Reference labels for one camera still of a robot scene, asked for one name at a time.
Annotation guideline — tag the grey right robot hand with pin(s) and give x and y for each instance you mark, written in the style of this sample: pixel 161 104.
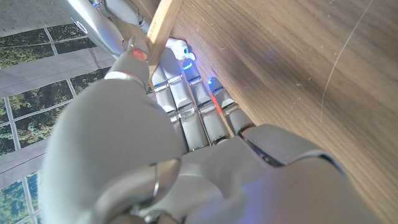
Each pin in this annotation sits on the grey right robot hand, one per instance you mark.
pixel 99 21

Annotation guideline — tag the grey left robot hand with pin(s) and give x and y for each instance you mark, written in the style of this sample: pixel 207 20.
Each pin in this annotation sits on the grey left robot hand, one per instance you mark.
pixel 224 180

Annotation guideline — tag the printed window backdrop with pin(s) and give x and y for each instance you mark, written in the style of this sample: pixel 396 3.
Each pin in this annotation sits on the printed window backdrop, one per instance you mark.
pixel 37 102

